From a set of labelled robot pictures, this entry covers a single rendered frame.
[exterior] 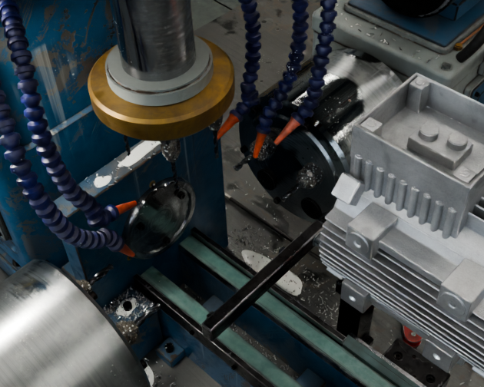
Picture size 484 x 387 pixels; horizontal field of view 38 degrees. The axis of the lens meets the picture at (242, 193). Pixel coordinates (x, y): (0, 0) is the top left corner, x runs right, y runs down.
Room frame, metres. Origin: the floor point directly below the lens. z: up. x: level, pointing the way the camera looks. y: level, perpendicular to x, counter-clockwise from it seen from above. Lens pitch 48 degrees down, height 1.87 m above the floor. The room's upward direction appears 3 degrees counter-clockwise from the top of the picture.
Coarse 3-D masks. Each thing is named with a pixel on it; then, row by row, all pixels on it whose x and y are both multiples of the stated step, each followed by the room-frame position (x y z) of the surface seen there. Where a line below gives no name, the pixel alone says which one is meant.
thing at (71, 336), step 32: (0, 288) 0.52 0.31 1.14; (32, 288) 0.51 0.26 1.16; (64, 288) 0.50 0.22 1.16; (0, 320) 0.46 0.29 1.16; (32, 320) 0.46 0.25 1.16; (64, 320) 0.46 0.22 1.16; (96, 320) 0.47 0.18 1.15; (128, 320) 0.52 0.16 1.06; (0, 352) 0.42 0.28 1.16; (32, 352) 0.42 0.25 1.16; (64, 352) 0.43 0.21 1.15; (96, 352) 0.43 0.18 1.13; (128, 352) 0.44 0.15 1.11; (0, 384) 0.38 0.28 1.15; (32, 384) 0.39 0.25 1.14; (64, 384) 0.40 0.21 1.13; (96, 384) 0.40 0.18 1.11; (128, 384) 0.42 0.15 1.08
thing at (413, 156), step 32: (416, 96) 0.52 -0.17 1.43; (448, 96) 0.51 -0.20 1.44; (384, 128) 0.50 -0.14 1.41; (416, 128) 0.49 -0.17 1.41; (448, 128) 0.49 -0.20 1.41; (480, 128) 0.48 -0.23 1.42; (352, 160) 0.47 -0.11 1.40; (384, 160) 0.45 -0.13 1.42; (416, 160) 0.42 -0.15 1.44; (448, 160) 0.44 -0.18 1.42; (480, 160) 0.45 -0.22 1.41; (384, 192) 0.44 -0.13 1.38; (416, 192) 0.42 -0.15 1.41; (448, 192) 0.40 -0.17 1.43; (480, 192) 0.41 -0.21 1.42; (448, 224) 0.39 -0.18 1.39
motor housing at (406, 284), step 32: (416, 224) 0.41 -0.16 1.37; (480, 224) 0.39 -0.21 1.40; (352, 256) 0.41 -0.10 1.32; (384, 256) 0.39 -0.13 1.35; (416, 256) 0.38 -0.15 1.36; (448, 256) 0.38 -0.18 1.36; (480, 256) 0.37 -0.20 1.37; (384, 288) 0.38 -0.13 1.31; (416, 288) 0.37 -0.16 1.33; (416, 320) 0.36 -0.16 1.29; (448, 320) 0.34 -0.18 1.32; (480, 320) 0.32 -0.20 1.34; (480, 352) 0.31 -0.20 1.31
